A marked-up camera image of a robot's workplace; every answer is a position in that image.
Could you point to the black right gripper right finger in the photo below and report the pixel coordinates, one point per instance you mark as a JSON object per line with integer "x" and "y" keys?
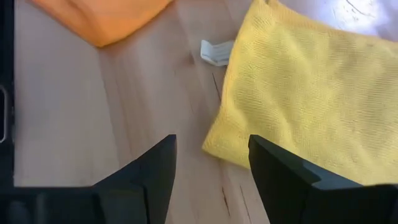
{"x": 286, "y": 193}

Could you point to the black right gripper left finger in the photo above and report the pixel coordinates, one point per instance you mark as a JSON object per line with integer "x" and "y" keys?
{"x": 149, "y": 186}

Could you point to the yellow microfiber towel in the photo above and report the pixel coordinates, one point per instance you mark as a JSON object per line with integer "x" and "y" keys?
{"x": 311, "y": 99}

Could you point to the orange microfiber towel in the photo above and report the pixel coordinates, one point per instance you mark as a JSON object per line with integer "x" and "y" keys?
{"x": 102, "y": 18}

